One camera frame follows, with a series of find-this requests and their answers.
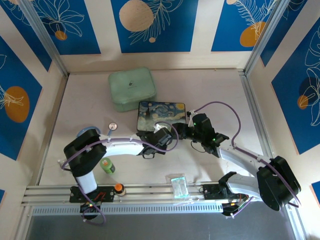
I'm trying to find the starry night painting box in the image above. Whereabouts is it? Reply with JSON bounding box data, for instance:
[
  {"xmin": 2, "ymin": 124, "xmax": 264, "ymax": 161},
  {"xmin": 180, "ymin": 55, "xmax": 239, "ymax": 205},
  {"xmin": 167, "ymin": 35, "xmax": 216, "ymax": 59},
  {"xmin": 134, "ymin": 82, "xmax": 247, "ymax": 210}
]
[{"xmin": 136, "ymin": 101, "xmax": 187, "ymax": 132}]

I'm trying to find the green black bottle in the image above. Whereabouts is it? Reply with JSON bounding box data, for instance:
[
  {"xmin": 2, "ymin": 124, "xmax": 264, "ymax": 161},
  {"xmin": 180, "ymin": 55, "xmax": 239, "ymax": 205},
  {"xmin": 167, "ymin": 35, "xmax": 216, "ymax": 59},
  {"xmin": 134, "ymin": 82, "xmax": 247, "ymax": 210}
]
[{"xmin": 99, "ymin": 158, "xmax": 116, "ymax": 175}]

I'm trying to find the clear plastic bag packet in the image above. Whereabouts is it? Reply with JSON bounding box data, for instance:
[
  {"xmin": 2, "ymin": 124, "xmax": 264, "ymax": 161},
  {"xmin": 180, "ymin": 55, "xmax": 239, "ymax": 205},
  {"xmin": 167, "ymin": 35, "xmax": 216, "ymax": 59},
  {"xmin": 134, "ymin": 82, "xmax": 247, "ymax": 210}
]
[{"xmin": 166, "ymin": 173, "xmax": 190, "ymax": 200}]

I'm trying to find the mint green zipper case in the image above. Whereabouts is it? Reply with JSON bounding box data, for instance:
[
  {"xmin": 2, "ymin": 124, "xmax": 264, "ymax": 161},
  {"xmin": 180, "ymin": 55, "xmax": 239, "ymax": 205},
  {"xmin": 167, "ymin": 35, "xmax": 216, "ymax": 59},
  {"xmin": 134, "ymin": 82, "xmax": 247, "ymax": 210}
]
[{"xmin": 107, "ymin": 66, "xmax": 158, "ymax": 113}]

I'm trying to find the orange cap brown bottle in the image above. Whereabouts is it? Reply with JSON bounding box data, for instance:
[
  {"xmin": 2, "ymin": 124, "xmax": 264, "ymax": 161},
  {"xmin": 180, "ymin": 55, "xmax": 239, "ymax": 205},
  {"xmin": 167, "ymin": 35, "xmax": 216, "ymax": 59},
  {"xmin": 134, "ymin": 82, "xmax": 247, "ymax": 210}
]
[{"xmin": 114, "ymin": 183, "xmax": 127, "ymax": 197}]

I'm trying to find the blue poster with beige circle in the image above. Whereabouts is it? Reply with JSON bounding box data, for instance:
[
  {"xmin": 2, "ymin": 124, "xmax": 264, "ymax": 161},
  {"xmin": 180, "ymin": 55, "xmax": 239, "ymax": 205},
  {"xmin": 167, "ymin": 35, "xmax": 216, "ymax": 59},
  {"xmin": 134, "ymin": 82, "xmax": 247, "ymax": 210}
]
[{"xmin": 110, "ymin": 0, "xmax": 198, "ymax": 54}]

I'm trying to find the blue poster with orange oval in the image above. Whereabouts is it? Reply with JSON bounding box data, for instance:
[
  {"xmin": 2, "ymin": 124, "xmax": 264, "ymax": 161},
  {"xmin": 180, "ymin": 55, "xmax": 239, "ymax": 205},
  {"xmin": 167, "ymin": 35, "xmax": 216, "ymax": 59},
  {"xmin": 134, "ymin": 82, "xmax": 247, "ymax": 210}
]
[{"xmin": 0, "ymin": 34, "xmax": 43, "ymax": 161}]

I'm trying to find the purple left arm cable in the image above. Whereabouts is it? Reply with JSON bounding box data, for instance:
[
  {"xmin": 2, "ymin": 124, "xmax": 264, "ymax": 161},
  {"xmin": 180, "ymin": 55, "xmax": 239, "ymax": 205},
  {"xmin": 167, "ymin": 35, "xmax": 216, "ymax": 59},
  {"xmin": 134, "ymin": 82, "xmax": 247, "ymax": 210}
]
[{"xmin": 61, "ymin": 121, "xmax": 180, "ymax": 227}]

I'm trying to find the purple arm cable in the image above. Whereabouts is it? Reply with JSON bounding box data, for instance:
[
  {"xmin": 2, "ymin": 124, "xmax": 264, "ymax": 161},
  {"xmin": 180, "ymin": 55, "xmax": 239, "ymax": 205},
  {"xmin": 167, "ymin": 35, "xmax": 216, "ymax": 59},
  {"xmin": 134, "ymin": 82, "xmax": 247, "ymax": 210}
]
[
  {"xmin": 61, "ymin": 121, "xmax": 180, "ymax": 227},
  {"xmin": 189, "ymin": 101, "xmax": 302, "ymax": 220}
]

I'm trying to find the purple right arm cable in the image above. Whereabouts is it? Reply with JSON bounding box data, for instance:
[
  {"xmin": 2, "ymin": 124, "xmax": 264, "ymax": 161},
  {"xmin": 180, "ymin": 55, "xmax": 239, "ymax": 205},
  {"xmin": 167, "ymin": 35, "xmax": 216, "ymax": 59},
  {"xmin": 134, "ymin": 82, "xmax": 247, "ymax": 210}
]
[{"xmin": 189, "ymin": 101, "xmax": 302, "ymax": 220}]

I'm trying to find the aluminium frame rail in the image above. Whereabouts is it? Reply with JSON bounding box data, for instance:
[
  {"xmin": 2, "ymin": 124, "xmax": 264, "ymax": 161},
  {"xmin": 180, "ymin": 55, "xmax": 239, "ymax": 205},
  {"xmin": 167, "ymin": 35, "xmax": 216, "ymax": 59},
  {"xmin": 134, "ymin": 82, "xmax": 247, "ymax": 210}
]
[{"xmin": 21, "ymin": 184, "xmax": 301, "ymax": 208}]

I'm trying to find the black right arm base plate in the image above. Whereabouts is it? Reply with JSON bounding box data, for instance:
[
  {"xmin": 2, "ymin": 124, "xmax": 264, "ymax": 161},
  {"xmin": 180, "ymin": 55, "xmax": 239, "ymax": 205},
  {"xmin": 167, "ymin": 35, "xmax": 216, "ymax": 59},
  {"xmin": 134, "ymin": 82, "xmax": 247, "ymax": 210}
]
[{"xmin": 202, "ymin": 183, "xmax": 254, "ymax": 201}]

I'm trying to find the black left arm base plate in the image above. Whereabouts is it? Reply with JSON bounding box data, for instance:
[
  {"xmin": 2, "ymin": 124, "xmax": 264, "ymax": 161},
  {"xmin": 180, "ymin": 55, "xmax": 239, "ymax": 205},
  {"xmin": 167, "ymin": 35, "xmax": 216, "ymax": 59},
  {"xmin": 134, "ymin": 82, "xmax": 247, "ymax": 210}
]
[{"xmin": 69, "ymin": 185, "xmax": 127, "ymax": 203}]

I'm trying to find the grey slotted cable duct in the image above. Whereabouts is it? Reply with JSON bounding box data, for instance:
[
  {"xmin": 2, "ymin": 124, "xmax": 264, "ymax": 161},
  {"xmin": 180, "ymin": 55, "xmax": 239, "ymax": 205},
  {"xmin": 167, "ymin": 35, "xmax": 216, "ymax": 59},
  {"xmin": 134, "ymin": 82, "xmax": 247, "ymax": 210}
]
[{"xmin": 31, "ymin": 204, "xmax": 226, "ymax": 217}]

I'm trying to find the blue floral wall poster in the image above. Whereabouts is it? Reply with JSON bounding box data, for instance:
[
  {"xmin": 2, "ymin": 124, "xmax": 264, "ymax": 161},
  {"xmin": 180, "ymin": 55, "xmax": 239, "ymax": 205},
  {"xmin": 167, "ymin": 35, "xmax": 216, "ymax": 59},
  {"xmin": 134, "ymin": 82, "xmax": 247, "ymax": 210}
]
[
  {"xmin": 26, "ymin": 0, "xmax": 102, "ymax": 56},
  {"xmin": 211, "ymin": 0, "xmax": 286, "ymax": 53},
  {"xmin": 271, "ymin": 17, "xmax": 320, "ymax": 155}
]

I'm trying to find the aluminium frame post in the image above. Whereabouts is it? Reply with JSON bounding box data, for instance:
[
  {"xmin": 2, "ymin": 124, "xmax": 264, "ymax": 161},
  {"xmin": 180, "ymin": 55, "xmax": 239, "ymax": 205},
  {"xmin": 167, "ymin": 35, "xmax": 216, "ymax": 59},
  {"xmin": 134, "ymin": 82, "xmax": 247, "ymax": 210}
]
[
  {"xmin": 244, "ymin": 0, "xmax": 295, "ymax": 76},
  {"xmin": 18, "ymin": 0, "xmax": 70, "ymax": 77}
]

